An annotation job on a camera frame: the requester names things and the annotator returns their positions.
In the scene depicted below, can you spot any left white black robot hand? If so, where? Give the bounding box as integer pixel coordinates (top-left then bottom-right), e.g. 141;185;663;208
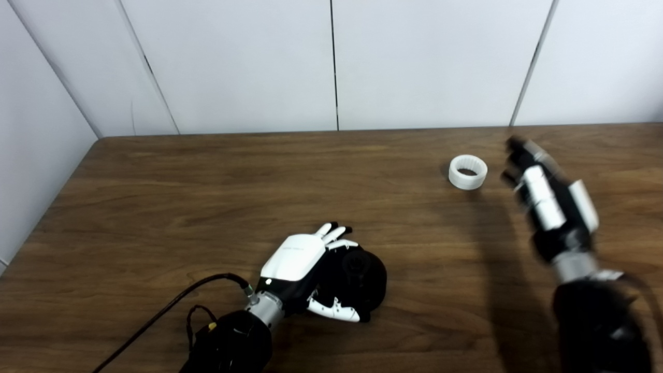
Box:
258;222;362;323

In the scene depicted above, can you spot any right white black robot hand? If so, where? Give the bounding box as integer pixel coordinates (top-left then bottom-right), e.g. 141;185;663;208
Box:
501;136;600;262

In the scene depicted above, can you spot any round black part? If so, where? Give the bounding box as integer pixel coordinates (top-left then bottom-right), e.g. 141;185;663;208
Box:
321;248;387;323

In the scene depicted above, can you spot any white toothed ring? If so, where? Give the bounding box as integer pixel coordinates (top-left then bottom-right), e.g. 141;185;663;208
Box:
449;155;488;191

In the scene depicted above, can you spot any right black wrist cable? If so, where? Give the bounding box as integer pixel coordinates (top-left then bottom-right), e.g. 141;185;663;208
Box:
596;269;663;337

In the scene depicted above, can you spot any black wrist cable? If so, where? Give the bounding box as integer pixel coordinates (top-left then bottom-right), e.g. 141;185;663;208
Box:
596;269;663;337
93;273;258;373

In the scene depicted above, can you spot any left thin wires yellow plug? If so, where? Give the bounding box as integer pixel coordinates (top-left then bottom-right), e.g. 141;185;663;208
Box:
186;305;217;353

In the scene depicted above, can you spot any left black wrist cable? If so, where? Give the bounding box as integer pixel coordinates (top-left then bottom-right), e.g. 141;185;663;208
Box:
93;273;258;373

